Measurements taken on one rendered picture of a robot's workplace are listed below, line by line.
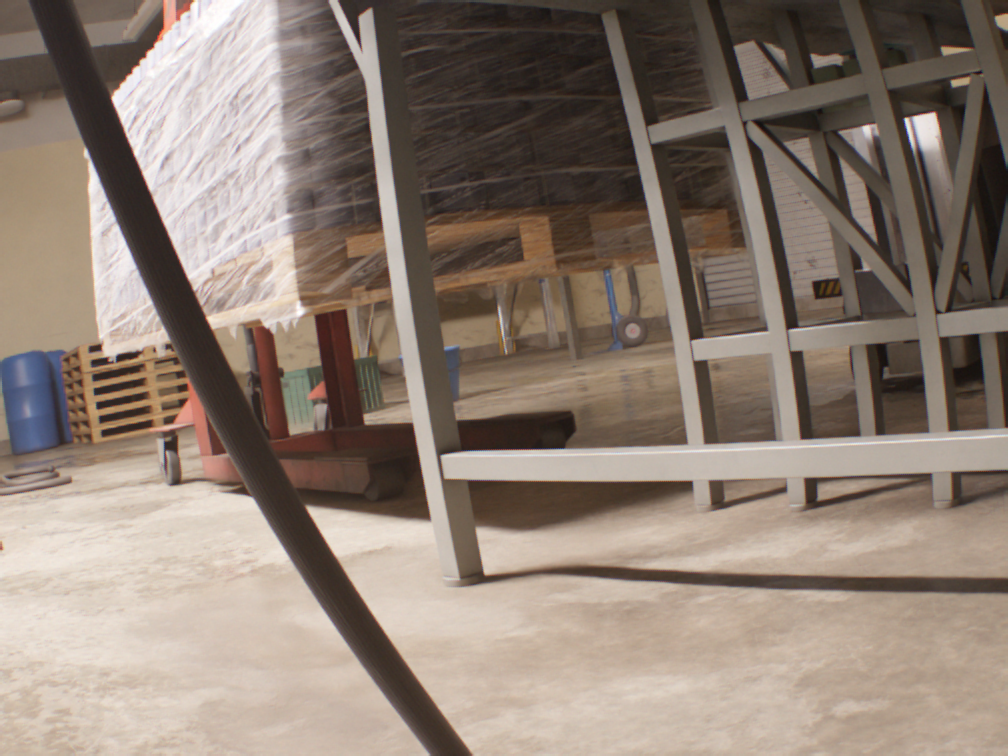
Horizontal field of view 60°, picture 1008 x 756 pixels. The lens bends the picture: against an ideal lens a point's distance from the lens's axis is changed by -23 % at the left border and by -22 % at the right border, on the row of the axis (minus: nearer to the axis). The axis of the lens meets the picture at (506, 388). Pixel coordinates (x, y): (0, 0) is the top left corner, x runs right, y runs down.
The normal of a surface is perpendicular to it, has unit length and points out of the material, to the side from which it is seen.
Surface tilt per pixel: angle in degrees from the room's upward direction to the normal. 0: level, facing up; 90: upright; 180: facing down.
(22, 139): 90
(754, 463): 90
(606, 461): 90
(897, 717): 0
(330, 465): 90
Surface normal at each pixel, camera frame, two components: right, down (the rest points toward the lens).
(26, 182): 0.59, -0.05
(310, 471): -0.79, 0.16
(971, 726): -0.16, -0.99
